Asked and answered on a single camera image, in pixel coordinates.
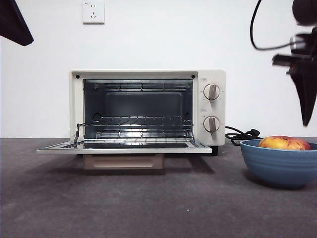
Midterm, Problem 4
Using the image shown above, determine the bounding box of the beige oven knob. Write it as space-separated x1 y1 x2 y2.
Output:
203 116 220 133
203 83 221 101

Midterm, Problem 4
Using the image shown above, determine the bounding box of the blue ribbed bowl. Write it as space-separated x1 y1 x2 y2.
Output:
239 139 317 188

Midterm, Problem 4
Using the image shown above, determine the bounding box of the glass oven door beige handle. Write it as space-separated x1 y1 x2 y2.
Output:
36 138 213 171

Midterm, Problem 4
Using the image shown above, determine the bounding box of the right wrist grey camera box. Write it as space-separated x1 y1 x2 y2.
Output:
271 53 297 67

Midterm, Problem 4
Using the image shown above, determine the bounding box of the metal wire oven rack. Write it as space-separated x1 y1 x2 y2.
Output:
81 116 194 130

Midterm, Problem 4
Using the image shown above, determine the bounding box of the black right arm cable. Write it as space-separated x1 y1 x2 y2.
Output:
250 0 298 52

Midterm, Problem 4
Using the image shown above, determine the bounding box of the black oven power cable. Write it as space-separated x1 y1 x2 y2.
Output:
224 125 264 146

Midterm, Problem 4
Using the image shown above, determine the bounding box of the white wall socket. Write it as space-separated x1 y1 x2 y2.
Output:
82 1 105 25

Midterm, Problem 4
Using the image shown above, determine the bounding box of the cream Toshiba toaster oven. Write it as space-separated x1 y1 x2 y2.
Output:
69 68 226 157

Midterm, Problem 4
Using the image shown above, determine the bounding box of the red yellow apple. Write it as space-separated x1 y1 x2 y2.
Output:
259 135 312 151

